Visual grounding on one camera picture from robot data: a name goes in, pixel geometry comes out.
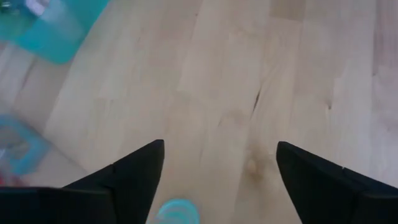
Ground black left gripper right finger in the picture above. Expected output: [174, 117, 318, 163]
[275, 141, 398, 224]

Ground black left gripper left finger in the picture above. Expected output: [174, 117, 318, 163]
[0, 139, 165, 224]

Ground green hourglass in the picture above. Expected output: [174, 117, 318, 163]
[154, 198, 201, 224]

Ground pale pink power adapter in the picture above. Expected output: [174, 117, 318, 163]
[25, 0, 51, 17]

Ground green translucent plastic tray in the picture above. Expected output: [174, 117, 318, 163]
[0, 0, 110, 65]

